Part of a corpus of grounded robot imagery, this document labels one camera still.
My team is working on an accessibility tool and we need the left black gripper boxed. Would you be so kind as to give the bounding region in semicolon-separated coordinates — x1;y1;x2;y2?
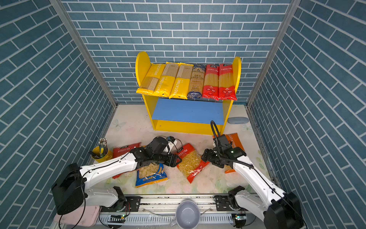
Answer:
152;151;184;167

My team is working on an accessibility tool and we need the red macaroni bag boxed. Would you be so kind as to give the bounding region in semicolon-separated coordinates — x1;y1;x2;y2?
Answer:
177;143;210;183
112;142;142;179

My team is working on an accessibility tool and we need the red spaghetti bag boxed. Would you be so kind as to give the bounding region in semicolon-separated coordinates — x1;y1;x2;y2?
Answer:
219;64;237;101
203;65;219;101

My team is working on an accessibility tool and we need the blue-top Moli pasta bag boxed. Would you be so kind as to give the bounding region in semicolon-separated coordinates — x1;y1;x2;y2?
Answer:
187;64;206;99

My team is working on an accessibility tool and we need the yellow spaghetti bag long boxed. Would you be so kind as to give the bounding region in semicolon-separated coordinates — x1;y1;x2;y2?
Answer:
152;62;180;98

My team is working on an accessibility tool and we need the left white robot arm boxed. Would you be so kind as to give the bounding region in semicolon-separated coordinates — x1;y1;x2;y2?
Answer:
51;136;182;215

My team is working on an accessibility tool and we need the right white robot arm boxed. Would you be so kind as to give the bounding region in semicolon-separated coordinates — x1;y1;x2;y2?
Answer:
202;135;306;229

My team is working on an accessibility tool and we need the blue shell pasta bag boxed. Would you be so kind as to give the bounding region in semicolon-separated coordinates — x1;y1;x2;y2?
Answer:
135;163;168;188

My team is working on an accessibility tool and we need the orange pasta bag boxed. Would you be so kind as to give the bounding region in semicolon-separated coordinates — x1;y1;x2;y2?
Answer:
213;132;246;174

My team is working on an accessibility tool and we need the grey oval case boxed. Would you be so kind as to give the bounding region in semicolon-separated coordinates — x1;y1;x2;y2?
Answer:
227;117;249;125

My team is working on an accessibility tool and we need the grey bowl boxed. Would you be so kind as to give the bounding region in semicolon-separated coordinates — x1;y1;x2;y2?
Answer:
170;200;201;229

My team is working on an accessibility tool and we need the yellow pen cup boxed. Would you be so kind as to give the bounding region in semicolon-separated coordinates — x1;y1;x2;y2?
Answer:
88;138;113;163

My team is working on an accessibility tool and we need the pink tray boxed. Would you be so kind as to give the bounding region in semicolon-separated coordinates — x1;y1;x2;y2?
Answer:
53;206;101;227

